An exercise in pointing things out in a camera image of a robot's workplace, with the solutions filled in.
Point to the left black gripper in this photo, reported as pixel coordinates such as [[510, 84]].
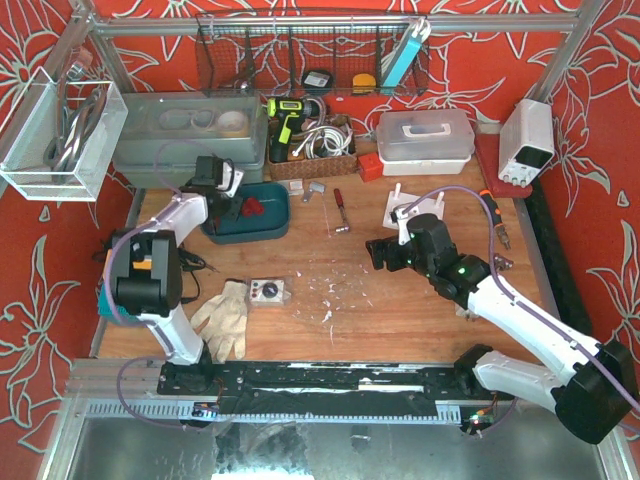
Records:
[[226, 211]]

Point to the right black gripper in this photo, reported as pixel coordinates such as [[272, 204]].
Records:
[[382, 254]]

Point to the orange black screwdriver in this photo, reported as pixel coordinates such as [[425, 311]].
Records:
[[496, 216]]

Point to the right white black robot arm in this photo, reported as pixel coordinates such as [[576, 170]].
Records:
[[589, 385]]

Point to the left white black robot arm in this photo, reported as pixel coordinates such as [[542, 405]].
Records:
[[143, 275]]

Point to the teal plastic tray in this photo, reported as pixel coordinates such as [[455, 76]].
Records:
[[263, 215]]

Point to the small clear parts bag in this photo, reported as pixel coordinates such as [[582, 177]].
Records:
[[295, 187]]

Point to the small metal clamp part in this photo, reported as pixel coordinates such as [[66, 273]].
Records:
[[502, 263]]

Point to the grey plastic storage box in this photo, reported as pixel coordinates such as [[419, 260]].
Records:
[[164, 134]]

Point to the small red box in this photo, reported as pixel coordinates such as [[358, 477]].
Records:
[[370, 167]]

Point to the white work glove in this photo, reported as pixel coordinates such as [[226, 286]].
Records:
[[221, 322]]

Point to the white lidded toolbox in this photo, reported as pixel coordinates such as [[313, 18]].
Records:
[[424, 142]]

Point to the woven brown basket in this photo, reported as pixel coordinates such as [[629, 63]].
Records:
[[318, 151]]

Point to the red mat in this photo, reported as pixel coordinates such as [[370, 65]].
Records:
[[487, 153]]

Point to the white bench power supply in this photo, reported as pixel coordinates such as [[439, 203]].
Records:
[[526, 143]]

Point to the clear acrylic hanging bin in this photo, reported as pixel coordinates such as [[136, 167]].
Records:
[[57, 141]]

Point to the yellow tape measure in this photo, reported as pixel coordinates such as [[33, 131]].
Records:
[[363, 84]]

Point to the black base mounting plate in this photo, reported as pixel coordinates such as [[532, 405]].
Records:
[[323, 389]]

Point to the blue white book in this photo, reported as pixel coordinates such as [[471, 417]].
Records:
[[395, 64]]

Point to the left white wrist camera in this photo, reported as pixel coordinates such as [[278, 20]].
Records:
[[219, 174]]

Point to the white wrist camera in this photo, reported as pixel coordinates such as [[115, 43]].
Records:
[[219, 174], [401, 218]]

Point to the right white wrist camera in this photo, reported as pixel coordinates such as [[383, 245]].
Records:
[[401, 218]]

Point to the white timer switch box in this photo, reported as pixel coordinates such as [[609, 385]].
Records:
[[270, 292]]

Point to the small metal bracket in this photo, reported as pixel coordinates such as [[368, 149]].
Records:
[[313, 188]]

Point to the yellow black cordless drill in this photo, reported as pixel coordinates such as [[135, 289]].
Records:
[[290, 114]]

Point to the black wire shelf basket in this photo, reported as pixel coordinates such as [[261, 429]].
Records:
[[267, 51]]

